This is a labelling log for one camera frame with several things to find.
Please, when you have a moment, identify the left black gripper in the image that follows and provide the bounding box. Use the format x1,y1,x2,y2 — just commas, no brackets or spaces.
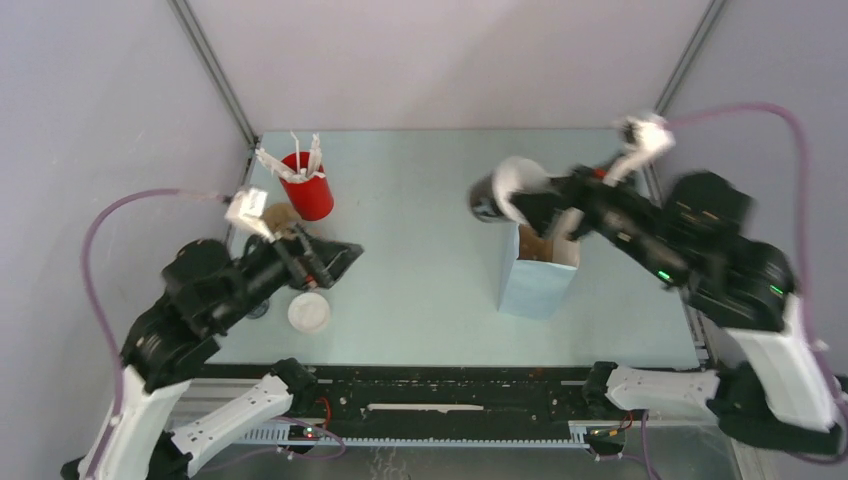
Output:
218,213,369,325

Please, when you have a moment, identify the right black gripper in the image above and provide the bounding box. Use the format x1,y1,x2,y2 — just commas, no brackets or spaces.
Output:
502,147,677,284

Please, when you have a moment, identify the brown cardboard cup carrier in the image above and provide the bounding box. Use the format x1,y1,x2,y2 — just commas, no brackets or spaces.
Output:
517,225,554,262

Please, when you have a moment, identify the white paper bag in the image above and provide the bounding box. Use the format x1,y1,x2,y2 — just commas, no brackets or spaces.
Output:
498,224,581,320

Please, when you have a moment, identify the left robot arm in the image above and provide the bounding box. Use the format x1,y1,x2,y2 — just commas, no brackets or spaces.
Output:
61,227,363,479

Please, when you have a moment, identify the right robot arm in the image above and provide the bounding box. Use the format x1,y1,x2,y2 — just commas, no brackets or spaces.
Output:
508,167,847,464

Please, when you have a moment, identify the white lid stack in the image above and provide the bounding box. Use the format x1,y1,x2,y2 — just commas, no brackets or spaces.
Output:
287,292,331,334

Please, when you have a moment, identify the red cup holder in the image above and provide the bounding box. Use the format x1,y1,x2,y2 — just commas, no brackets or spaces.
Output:
278,162,335,221

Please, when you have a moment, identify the brown cardboard tray stack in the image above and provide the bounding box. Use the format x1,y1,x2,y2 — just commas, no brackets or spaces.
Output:
261,202,321,238

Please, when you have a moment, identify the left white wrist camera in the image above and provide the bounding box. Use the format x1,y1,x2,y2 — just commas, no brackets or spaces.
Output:
224,186,276,243

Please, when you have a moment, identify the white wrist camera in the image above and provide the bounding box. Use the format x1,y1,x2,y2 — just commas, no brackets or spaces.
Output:
603,113,676,186
224,186,276,243

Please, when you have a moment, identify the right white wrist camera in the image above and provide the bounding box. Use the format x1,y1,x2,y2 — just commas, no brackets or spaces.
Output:
603,113,676,186

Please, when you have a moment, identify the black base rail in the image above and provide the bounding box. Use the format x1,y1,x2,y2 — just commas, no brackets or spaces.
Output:
185,360,717,448

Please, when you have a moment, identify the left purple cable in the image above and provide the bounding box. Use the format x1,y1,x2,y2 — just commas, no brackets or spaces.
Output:
79,188,230,480

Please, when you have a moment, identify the purple cable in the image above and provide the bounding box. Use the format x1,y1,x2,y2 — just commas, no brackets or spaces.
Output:
79,188,230,480
662,102,848,465

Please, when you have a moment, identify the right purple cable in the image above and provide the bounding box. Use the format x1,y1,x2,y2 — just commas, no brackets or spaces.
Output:
662,102,848,465

